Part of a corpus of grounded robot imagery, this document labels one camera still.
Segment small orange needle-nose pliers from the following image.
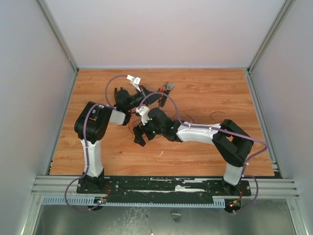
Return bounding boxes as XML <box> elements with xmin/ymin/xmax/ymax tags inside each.
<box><xmin>158</xmin><ymin>85</ymin><xmax>167</xmax><ymax>93</ymax></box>

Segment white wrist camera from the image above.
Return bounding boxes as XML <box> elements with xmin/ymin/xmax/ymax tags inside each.
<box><xmin>126</xmin><ymin>74</ymin><xmax>141</xmax><ymax>91</ymax></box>
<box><xmin>135</xmin><ymin>106</ymin><xmax>150</xmax><ymax>125</ymax></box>

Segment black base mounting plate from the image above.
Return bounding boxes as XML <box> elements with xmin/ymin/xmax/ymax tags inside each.
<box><xmin>76</xmin><ymin>176</ymin><xmax>251</xmax><ymax>204</ymax></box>

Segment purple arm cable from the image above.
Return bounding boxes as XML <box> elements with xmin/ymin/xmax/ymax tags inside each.
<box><xmin>65</xmin><ymin>74</ymin><xmax>130</xmax><ymax>212</ymax></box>
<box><xmin>138</xmin><ymin>92</ymin><xmax>268</xmax><ymax>216</ymax></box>

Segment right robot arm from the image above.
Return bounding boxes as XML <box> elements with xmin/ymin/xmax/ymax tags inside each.
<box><xmin>133</xmin><ymin>106</ymin><xmax>254</xmax><ymax>195</ymax></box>

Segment grey slotted cable duct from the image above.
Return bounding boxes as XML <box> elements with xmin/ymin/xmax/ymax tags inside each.
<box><xmin>41</xmin><ymin>195</ymin><xmax>226</xmax><ymax>208</ymax></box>

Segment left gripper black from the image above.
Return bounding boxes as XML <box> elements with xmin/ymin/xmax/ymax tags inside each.
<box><xmin>127</xmin><ymin>85</ymin><xmax>162</xmax><ymax>111</ymax></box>

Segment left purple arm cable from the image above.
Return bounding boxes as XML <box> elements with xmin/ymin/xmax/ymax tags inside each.
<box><xmin>65</xmin><ymin>74</ymin><xmax>130</xmax><ymax>212</ymax></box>

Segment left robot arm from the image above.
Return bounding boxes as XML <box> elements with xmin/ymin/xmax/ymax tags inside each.
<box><xmin>74</xmin><ymin>85</ymin><xmax>152</xmax><ymax>193</ymax></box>

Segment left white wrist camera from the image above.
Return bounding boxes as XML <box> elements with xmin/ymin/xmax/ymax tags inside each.
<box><xmin>126</xmin><ymin>74</ymin><xmax>141</xmax><ymax>91</ymax></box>

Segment black adjustable wrench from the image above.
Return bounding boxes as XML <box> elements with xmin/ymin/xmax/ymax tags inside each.
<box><xmin>158</xmin><ymin>82</ymin><xmax>175</xmax><ymax>107</ymax></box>

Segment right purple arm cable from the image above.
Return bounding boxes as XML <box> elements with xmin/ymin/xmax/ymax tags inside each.
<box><xmin>138</xmin><ymin>92</ymin><xmax>268</xmax><ymax>216</ymax></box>

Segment long red wire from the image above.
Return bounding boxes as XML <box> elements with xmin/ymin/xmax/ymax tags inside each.
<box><xmin>129</xmin><ymin>111</ymin><xmax>228</xmax><ymax>140</ymax></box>

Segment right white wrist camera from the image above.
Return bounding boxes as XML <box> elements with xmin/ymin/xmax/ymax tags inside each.
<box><xmin>135</xmin><ymin>106</ymin><xmax>150</xmax><ymax>125</ymax></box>

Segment large orange black pliers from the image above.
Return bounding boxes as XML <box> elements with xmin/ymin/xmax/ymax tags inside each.
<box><xmin>114</xmin><ymin>87</ymin><xmax>123</xmax><ymax>101</ymax></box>

